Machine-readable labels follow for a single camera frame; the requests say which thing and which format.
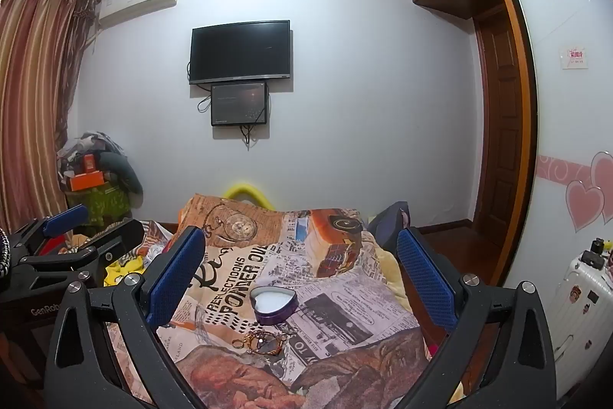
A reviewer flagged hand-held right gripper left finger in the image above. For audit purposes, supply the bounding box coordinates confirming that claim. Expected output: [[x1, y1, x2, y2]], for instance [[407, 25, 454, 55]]
[[44, 225, 208, 409]]

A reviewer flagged black cable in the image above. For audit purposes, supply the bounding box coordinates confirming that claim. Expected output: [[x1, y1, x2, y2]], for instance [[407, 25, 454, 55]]
[[238, 124, 260, 149]]

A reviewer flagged small black object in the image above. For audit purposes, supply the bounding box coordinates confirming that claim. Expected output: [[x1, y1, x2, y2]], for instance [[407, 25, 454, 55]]
[[582, 238, 607, 269]]

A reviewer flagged red string bracelet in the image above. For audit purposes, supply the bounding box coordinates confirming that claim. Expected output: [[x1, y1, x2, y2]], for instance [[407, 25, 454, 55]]
[[246, 331, 288, 355]]

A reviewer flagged pile of clothes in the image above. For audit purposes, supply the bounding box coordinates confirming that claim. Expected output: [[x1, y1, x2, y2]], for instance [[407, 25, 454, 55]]
[[56, 131, 128, 180]]

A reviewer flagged purple heart-shaped tin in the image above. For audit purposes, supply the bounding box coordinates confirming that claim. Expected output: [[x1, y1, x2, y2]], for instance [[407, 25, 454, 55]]
[[250, 285, 298, 325]]

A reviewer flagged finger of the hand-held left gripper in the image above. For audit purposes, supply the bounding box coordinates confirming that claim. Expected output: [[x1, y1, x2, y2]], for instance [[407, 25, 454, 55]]
[[19, 218, 146, 290], [10, 204, 90, 256]]

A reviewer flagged wall television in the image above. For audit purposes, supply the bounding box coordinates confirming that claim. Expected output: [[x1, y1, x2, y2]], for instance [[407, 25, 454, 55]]
[[188, 20, 292, 85]]

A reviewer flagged striped curtain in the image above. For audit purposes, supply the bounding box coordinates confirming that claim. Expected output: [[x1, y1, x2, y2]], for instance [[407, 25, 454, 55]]
[[0, 0, 99, 237]]

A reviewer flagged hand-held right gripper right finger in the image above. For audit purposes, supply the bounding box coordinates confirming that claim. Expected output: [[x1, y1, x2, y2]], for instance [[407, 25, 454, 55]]
[[395, 226, 568, 409]]

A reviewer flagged yellow cloth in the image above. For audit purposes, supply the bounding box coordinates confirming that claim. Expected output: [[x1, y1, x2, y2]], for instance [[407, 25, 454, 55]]
[[104, 253, 145, 288]]

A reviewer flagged orange box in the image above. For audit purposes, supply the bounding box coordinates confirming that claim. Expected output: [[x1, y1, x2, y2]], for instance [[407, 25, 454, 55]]
[[67, 171, 106, 192]]

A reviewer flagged yellow foam ring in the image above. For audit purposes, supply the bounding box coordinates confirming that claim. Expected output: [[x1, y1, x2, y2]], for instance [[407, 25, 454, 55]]
[[225, 182, 271, 211]]

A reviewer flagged dark blue bag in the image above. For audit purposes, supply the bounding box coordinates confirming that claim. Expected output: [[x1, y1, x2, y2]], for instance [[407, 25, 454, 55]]
[[366, 200, 411, 242]]

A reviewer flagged small black monitor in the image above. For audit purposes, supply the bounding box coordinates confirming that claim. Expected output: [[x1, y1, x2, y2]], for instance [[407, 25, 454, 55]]
[[211, 82, 269, 127]]

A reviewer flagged striped cloth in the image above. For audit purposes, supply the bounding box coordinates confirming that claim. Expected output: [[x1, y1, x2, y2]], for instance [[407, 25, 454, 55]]
[[122, 220, 176, 276]]

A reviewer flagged pale yellow fleece blanket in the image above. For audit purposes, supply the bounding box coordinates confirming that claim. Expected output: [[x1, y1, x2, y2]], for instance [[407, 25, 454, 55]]
[[374, 241, 418, 310]]

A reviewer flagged wooden door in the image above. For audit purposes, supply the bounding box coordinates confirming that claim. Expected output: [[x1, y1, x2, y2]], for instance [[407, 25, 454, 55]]
[[474, 7, 528, 247]]

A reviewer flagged newspaper print blanket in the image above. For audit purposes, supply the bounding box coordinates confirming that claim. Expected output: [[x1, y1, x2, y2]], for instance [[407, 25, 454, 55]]
[[103, 194, 467, 409]]

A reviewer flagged white suitcase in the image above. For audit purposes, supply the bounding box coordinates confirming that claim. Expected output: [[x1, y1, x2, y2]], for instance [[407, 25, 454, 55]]
[[546, 246, 613, 396]]

